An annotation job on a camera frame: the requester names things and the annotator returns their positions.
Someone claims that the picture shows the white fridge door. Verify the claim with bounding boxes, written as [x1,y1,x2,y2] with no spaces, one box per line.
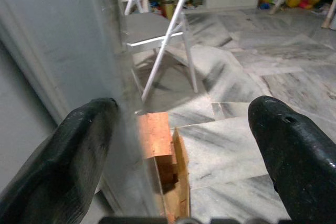
[0,0,158,217]

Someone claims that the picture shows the gold tin can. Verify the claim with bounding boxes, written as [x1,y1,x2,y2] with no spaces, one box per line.
[162,0,177,19]

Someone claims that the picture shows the red brick stack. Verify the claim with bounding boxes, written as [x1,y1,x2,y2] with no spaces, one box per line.
[136,112,180,194]

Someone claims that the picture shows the green blue toy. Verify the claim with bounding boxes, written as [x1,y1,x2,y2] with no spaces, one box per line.
[259,0,275,10]

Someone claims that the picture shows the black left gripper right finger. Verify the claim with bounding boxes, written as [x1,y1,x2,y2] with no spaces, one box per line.
[247,95,336,224]

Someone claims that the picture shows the white folding chair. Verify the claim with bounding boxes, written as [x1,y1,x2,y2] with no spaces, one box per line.
[123,0,199,104]

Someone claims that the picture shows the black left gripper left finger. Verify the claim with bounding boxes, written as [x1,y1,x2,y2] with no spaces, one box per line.
[0,97,119,224]

